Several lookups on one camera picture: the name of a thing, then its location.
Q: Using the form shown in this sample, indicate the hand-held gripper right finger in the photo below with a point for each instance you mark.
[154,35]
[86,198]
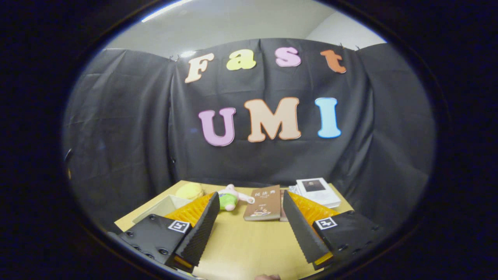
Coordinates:
[299,229]

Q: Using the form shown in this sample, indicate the white patterned book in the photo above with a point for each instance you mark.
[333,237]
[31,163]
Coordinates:
[294,189]

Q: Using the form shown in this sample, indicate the reddish brown book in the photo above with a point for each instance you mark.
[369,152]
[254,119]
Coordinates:
[281,206]

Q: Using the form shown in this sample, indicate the green and pink plush toy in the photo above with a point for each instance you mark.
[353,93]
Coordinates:
[229,200]

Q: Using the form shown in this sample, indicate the brown illustrated book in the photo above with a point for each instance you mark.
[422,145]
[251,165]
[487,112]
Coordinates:
[264,202]

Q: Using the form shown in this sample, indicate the yellow plush toy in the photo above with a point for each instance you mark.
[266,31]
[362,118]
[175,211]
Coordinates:
[189,191]

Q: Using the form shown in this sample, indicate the white book with dark photo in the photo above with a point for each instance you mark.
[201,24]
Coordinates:
[317,190]

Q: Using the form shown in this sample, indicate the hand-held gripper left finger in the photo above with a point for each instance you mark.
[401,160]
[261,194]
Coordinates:
[200,231]

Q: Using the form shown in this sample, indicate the brown fabric storage box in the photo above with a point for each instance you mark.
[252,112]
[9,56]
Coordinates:
[159,208]

